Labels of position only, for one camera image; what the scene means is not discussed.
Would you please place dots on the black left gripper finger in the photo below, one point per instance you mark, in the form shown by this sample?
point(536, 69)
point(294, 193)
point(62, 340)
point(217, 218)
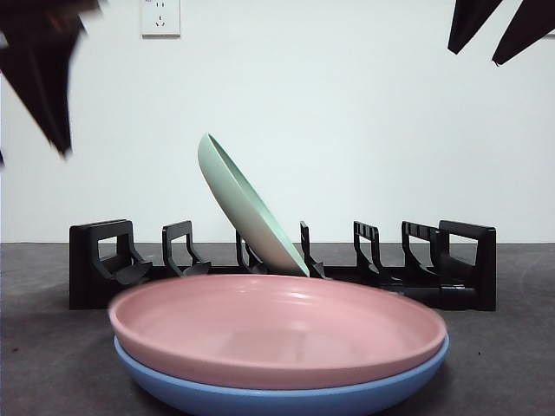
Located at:
point(52, 73)
point(19, 73)

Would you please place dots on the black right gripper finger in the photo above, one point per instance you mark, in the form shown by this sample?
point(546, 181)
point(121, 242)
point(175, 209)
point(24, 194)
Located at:
point(470, 21)
point(522, 34)

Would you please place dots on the pale green round plate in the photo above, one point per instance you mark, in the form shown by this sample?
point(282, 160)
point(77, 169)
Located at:
point(247, 216)

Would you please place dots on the pink round plate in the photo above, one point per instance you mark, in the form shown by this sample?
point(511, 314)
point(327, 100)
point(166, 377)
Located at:
point(260, 338)

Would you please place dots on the blue round plate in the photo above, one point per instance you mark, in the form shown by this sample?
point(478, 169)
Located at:
point(260, 396)

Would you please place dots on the black plastic plate rack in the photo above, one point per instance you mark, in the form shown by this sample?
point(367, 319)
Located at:
point(485, 268)

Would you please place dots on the white wall socket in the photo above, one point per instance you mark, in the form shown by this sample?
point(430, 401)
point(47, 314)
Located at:
point(160, 17)

